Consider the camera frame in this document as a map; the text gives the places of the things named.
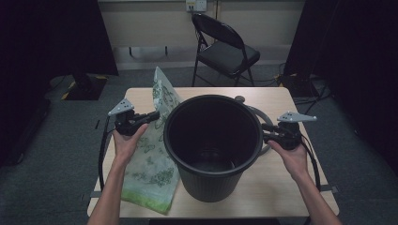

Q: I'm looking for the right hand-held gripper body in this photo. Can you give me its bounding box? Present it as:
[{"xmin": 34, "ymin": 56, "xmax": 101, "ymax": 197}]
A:
[{"xmin": 276, "ymin": 111, "xmax": 318, "ymax": 151}]

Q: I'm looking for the dark curtain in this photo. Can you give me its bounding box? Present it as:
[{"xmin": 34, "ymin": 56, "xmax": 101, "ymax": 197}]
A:
[
  {"xmin": 0, "ymin": 0, "xmax": 119, "ymax": 167},
  {"xmin": 283, "ymin": 0, "xmax": 398, "ymax": 176}
]

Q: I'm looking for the grey plastic bin rim ring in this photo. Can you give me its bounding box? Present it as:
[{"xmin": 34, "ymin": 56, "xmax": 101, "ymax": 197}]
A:
[{"xmin": 234, "ymin": 95, "xmax": 275, "ymax": 157}]

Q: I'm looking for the person's right hand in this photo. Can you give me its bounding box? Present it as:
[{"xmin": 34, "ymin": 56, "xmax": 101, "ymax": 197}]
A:
[{"xmin": 267, "ymin": 139, "xmax": 310, "ymax": 183}]

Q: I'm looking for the person's left hand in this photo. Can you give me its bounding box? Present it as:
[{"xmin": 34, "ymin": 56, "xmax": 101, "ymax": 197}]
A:
[{"xmin": 111, "ymin": 123, "xmax": 150, "ymax": 167}]

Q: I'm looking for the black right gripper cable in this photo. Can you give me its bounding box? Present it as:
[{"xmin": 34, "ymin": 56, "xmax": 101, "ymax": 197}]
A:
[{"xmin": 299, "ymin": 133, "xmax": 322, "ymax": 192}]

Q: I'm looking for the black stand base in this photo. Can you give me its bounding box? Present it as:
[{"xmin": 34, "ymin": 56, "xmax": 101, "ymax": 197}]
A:
[{"xmin": 64, "ymin": 73, "xmax": 109, "ymax": 101}]

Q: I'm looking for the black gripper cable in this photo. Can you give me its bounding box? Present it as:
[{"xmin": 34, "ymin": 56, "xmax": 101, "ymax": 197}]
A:
[
  {"xmin": 299, "ymin": 133, "xmax": 322, "ymax": 192},
  {"xmin": 98, "ymin": 115, "xmax": 118, "ymax": 192}
]

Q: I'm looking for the yellow black floor tape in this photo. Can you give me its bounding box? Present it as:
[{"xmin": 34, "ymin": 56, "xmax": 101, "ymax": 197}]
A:
[{"xmin": 60, "ymin": 80, "xmax": 78, "ymax": 101}]

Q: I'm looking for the dark plastic trash bin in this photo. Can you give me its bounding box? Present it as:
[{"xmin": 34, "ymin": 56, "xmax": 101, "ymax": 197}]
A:
[{"xmin": 162, "ymin": 94, "xmax": 264, "ymax": 203}]

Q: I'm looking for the green printed plastic garbage bag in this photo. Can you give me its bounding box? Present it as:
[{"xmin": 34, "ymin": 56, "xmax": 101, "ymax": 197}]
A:
[{"xmin": 120, "ymin": 66, "xmax": 184, "ymax": 216}]

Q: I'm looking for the white wall socket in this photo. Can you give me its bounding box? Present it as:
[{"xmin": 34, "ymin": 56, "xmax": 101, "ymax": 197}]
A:
[{"xmin": 185, "ymin": 0, "xmax": 208, "ymax": 13}]

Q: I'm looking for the black folding chair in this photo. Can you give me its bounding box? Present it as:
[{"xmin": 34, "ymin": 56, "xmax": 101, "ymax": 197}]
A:
[{"xmin": 191, "ymin": 12, "xmax": 261, "ymax": 88}]

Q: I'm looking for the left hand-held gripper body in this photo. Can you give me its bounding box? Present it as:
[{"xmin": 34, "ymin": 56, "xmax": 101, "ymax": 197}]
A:
[{"xmin": 107, "ymin": 98, "xmax": 141, "ymax": 137}]

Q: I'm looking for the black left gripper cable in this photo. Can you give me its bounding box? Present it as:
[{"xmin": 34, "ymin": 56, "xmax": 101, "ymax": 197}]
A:
[{"xmin": 98, "ymin": 115, "xmax": 118, "ymax": 192}]

